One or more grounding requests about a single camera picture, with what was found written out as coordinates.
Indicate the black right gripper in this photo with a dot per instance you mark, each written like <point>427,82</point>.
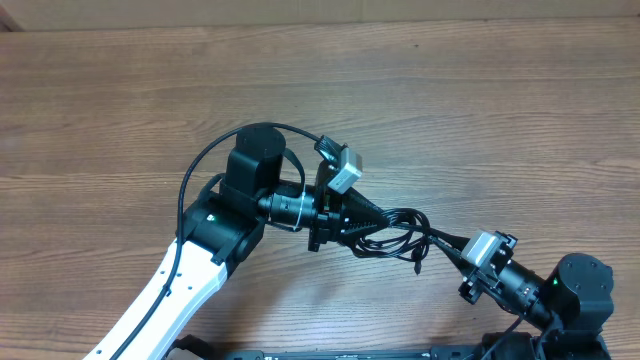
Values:
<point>471,293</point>

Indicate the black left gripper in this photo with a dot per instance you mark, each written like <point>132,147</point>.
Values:
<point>333,216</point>

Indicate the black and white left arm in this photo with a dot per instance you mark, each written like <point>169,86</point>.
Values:
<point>225,223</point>

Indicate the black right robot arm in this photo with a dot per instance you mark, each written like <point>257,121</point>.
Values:
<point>558,317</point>

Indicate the brown cardboard backdrop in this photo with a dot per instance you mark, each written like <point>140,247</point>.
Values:
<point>55,15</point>

